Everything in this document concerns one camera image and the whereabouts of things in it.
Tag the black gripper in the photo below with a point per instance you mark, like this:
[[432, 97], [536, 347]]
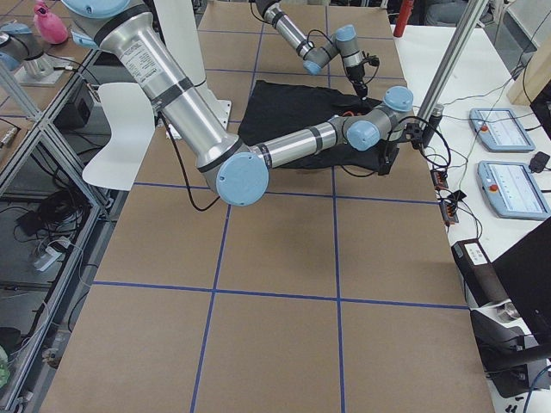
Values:
[[355, 77], [386, 162]]

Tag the black printed t-shirt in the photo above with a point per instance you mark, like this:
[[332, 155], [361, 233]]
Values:
[[275, 110]]

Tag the upper orange connector board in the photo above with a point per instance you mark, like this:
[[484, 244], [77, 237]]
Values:
[[439, 179]]

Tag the orange connector board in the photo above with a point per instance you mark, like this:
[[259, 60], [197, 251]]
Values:
[[449, 205], [439, 179]]

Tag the black water bottle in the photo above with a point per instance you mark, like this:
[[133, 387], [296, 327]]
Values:
[[433, 123]]

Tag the red cylinder bottle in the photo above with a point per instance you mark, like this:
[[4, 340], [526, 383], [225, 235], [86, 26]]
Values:
[[404, 15]]

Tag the lower orange connector board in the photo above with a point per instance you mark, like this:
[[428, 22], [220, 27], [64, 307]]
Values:
[[449, 205]]

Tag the upper blue teach pendant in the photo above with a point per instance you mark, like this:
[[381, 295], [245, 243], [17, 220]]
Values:
[[499, 130]]

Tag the blue teach pendant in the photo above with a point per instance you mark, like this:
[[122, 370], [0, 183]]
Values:
[[499, 130], [511, 191]]

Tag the lower blue teach pendant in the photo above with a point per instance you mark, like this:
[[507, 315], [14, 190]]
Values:
[[511, 191]]

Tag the brown paper table cover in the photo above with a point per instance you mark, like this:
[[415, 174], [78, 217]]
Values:
[[330, 294]]

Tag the black computer mouse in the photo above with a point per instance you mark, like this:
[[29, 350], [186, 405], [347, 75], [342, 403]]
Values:
[[538, 163]]

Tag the black monitor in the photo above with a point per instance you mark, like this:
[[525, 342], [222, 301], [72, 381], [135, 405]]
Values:
[[524, 272]]

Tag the white plastic chair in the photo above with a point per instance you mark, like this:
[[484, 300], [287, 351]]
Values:
[[131, 122]]

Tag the black box under table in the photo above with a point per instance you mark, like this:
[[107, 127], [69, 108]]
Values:
[[77, 110]]

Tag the pink plush toy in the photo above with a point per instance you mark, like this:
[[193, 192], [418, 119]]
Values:
[[50, 26]]

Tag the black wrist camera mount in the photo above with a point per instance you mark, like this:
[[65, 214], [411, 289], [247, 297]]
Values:
[[412, 133], [371, 60]]

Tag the aluminium frame post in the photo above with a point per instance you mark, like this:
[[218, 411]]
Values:
[[462, 32]]

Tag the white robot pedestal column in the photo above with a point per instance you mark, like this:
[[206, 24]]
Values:
[[179, 29]]

